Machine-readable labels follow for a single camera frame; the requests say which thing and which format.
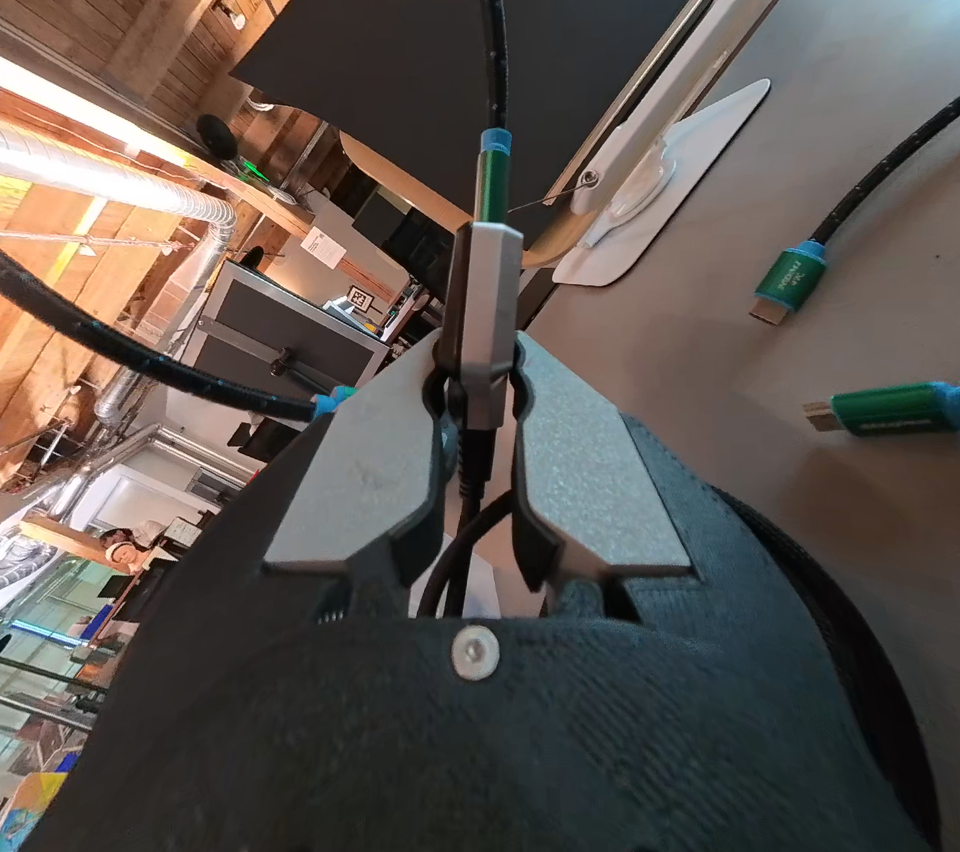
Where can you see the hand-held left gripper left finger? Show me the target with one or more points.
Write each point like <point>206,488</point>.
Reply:
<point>352,477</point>

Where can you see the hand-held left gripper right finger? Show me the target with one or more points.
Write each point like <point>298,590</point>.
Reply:
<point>600,484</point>

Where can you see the grey metal hub adapter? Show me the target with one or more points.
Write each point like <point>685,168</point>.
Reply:
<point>484,312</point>

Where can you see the grey framed display panel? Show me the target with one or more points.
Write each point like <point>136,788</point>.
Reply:
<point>300,327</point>

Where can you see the black white marker tag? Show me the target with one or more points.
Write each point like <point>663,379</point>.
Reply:
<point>361,300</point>

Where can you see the white paper sign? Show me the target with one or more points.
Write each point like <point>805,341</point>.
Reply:
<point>322,245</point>

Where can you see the thin metal rod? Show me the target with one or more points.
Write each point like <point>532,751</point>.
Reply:
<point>547,201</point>

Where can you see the green light sign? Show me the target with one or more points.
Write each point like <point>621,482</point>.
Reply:
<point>255,173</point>

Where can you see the black round ceiling device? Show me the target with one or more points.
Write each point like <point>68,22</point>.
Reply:
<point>214,133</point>

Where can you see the ceiling light strip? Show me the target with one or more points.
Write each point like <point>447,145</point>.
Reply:
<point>75,101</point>

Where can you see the black monitor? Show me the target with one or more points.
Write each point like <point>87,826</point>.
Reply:
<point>375,4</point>

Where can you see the silver ventilation duct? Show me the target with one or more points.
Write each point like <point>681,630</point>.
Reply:
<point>112,173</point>

